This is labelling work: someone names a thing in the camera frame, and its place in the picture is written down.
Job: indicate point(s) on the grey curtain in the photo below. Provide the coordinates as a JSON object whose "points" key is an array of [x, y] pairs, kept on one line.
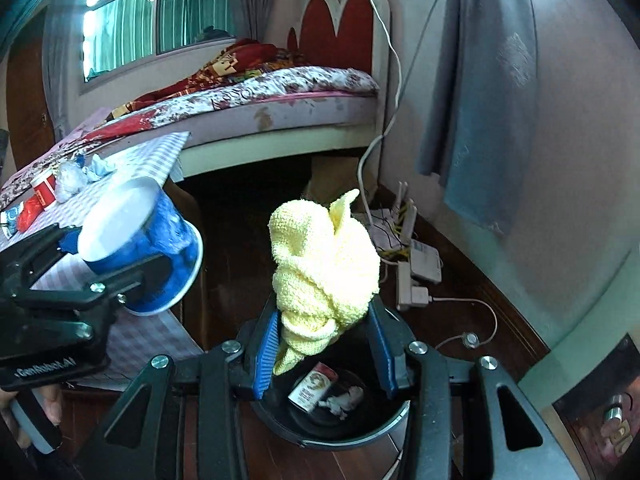
{"points": [[62, 60], [250, 0]]}

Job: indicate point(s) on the blue white packet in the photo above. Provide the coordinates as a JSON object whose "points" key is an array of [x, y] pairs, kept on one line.
{"points": [[11, 215]]}

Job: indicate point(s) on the white router with antennas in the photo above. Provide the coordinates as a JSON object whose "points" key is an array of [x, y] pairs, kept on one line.
{"points": [[407, 220]]}

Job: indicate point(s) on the grey hanging towel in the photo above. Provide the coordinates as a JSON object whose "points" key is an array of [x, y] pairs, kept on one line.
{"points": [[475, 85]]}

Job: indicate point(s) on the red printed blanket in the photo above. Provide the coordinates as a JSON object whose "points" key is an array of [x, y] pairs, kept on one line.
{"points": [[235, 60]]}

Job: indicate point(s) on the small crumpled white tissue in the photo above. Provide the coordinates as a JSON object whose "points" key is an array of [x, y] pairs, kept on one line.
{"points": [[342, 401]]}

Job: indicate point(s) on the red snack wrapper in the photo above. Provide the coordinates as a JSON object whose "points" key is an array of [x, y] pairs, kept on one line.
{"points": [[29, 212]]}

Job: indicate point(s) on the cardboard box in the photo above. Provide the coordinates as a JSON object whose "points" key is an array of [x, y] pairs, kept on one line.
{"points": [[325, 175]]}

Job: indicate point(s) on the floral mattress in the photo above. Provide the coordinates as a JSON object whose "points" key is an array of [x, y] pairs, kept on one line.
{"points": [[280, 105]]}

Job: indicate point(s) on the red paper cup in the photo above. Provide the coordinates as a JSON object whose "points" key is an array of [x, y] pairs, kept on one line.
{"points": [[44, 192]]}

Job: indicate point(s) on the red and white cigarette pack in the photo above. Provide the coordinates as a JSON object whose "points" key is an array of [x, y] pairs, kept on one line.
{"points": [[312, 385]]}

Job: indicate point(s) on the wooden door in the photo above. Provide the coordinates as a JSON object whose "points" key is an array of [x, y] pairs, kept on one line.
{"points": [[30, 100]]}

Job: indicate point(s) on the white plug adapter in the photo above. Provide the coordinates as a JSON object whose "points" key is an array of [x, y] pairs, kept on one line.
{"points": [[421, 294]]}

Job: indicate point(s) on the crumpled blue white wrapper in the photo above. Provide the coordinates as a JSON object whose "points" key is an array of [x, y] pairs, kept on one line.
{"points": [[97, 166]]}

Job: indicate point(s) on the window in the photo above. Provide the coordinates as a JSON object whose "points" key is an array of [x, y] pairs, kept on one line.
{"points": [[190, 10]]}

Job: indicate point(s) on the checkered tablecloth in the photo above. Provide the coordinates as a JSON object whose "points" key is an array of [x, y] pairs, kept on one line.
{"points": [[140, 155]]}

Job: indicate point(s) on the crumpled clear plastic bag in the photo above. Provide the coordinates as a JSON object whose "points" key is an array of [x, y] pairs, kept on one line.
{"points": [[70, 180]]}

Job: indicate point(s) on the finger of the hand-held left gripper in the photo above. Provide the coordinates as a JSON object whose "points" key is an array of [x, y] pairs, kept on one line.
{"points": [[67, 241], [150, 270]]}

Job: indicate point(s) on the blue paper cup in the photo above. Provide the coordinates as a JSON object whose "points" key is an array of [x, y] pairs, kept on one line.
{"points": [[165, 230]]}

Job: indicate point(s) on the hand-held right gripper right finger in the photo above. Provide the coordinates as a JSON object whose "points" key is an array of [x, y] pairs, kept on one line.
{"points": [[385, 360]]}

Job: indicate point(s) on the white modem box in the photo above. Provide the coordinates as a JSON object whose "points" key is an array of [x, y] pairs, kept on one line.
{"points": [[425, 260]]}

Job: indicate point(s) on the person's left hand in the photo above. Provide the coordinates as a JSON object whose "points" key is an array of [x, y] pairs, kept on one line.
{"points": [[51, 404]]}

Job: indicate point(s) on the yellow knitted cloth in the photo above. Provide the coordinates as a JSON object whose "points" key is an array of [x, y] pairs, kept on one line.
{"points": [[320, 260]]}

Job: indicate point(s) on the white power strip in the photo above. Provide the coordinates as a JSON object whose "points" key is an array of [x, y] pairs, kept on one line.
{"points": [[405, 285]]}

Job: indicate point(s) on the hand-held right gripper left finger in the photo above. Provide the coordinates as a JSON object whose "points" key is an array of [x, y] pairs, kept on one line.
{"points": [[265, 355]]}

